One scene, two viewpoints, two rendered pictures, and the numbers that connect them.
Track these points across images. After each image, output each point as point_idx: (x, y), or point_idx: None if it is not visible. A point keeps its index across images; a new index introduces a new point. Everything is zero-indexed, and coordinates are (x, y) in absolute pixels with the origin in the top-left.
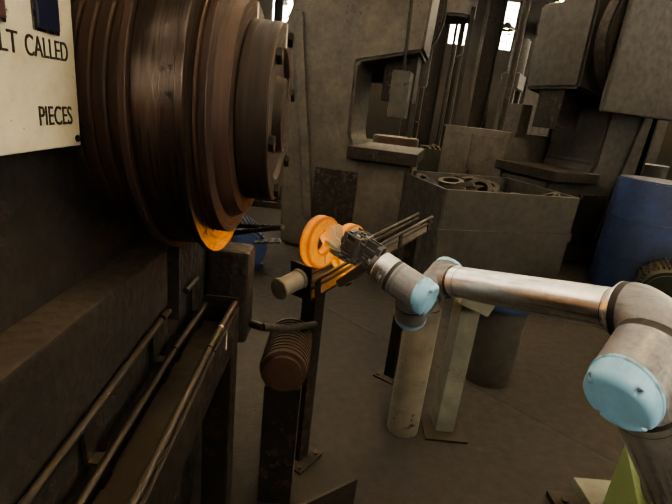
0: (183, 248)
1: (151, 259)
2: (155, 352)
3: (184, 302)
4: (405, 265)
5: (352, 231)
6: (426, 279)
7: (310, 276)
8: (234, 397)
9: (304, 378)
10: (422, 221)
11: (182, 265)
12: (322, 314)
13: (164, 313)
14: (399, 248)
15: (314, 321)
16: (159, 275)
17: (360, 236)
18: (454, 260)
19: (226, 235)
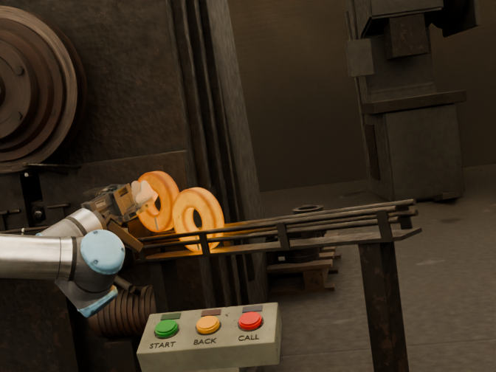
0: (46, 178)
1: (1, 175)
2: (1, 227)
3: (55, 217)
4: (61, 221)
5: (111, 185)
6: (37, 235)
7: (128, 232)
8: (63, 303)
9: (92, 326)
10: (350, 212)
11: (46, 189)
12: (163, 291)
13: (12, 209)
14: (283, 249)
15: (130, 284)
16: (10, 186)
17: (104, 190)
18: (88, 233)
19: (10, 166)
